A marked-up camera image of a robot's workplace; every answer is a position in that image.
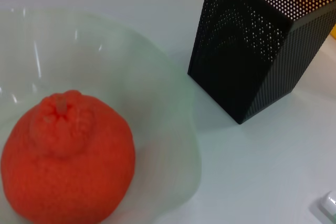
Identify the black mesh pen holder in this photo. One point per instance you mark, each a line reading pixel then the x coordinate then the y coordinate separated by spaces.
pixel 236 64

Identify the yellow plastic bin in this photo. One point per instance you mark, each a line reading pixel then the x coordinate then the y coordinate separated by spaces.
pixel 334 31

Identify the red-orange knobbly orange fruit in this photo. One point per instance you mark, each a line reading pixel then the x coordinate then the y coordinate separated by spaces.
pixel 65 169

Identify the translucent green wavy fruit bowl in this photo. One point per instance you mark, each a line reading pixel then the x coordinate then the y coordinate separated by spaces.
pixel 118 64

